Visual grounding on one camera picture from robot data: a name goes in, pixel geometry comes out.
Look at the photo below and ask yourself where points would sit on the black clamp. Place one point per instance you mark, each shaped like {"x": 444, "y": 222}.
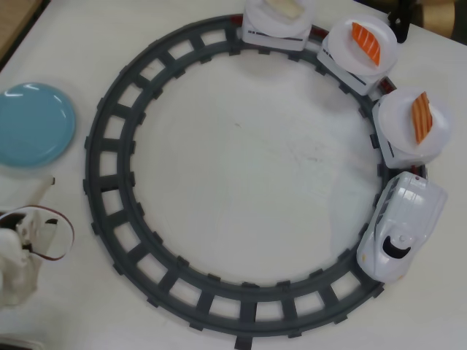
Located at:
{"x": 403, "y": 25}

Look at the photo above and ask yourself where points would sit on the orange striped nigiri sushi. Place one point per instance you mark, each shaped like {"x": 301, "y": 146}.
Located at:
{"x": 423, "y": 116}

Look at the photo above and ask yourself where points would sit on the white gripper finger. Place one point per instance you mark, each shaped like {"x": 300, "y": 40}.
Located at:
{"x": 44, "y": 193}

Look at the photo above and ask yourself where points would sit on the white toy train wagon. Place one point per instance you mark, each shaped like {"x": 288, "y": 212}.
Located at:
{"x": 392, "y": 155}
{"x": 346, "y": 74}
{"x": 270, "y": 42}

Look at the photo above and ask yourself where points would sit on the blue round dish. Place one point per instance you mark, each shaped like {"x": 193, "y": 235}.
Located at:
{"x": 33, "y": 124}

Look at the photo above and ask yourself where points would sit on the salmon nigiri sushi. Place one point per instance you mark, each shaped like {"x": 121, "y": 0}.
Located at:
{"x": 366, "y": 42}

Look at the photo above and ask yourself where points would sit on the white squid nigiri sushi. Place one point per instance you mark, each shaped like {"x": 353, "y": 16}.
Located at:
{"x": 284, "y": 7}

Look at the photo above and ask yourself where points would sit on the gray circular toy track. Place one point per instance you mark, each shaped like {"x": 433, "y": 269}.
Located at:
{"x": 249, "y": 313}

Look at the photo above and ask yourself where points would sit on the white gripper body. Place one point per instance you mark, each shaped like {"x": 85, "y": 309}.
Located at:
{"x": 41, "y": 223}

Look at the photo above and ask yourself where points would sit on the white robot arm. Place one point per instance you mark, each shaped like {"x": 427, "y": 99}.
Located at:
{"x": 14, "y": 277}

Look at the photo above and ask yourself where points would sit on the white Shinkansen toy locomotive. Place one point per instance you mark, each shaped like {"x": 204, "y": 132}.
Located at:
{"x": 405, "y": 211}

